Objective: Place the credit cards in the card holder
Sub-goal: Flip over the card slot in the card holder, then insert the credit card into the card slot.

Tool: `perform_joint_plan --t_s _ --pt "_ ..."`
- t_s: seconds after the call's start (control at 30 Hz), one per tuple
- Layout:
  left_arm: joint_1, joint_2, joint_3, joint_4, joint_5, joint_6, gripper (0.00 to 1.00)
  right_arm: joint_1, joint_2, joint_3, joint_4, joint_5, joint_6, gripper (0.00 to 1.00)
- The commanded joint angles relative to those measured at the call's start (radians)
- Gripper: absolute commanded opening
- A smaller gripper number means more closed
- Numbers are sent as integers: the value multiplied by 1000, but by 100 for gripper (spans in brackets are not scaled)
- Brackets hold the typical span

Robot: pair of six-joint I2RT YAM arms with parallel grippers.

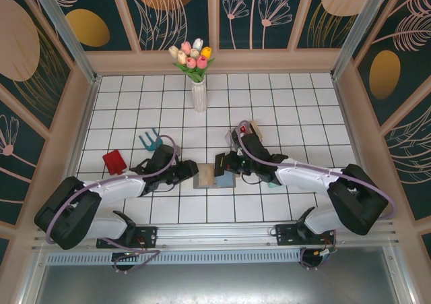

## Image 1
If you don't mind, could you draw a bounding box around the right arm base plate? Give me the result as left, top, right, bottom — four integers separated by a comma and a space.
275, 222, 337, 247

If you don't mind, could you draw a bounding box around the white ribbed vase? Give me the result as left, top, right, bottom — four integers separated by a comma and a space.
191, 80, 209, 114

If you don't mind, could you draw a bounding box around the teal garden fork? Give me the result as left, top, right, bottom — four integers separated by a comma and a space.
137, 127, 166, 153

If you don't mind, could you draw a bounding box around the grey metal panel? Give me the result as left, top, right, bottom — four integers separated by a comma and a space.
32, 263, 417, 304

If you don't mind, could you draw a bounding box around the aluminium frame post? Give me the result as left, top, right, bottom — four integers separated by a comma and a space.
331, 0, 395, 79
26, 0, 100, 84

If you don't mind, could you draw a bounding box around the slotted cable duct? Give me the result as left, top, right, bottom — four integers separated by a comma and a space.
45, 251, 303, 266

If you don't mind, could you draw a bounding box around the black credit card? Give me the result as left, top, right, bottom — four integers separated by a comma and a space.
214, 153, 234, 177

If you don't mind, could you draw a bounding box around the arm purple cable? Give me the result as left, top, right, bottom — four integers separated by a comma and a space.
45, 134, 183, 274
235, 121, 395, 270

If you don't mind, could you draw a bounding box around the artificial tulip bouquet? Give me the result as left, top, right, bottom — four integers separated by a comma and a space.
168, 38, 216, 83

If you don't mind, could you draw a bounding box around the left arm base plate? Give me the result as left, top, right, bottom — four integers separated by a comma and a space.
96, 225, 158, 249

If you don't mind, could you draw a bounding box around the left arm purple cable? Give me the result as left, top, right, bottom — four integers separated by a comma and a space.
45, 134, 183, 274

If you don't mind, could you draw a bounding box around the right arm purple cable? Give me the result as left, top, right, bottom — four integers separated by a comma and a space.
235, 121, 395, 270

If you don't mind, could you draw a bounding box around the red toy shovel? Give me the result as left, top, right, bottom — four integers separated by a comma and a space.
102, 148, 128, 176

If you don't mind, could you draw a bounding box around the clear box of seed packets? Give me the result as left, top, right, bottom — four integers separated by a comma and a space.
224, 119, 263, 150

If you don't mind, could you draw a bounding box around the aluminium mounting rail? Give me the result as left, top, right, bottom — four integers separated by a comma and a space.
32, 218, 401, 255

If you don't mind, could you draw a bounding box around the tan credit card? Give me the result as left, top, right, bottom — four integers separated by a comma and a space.
249, 120, 263, 140

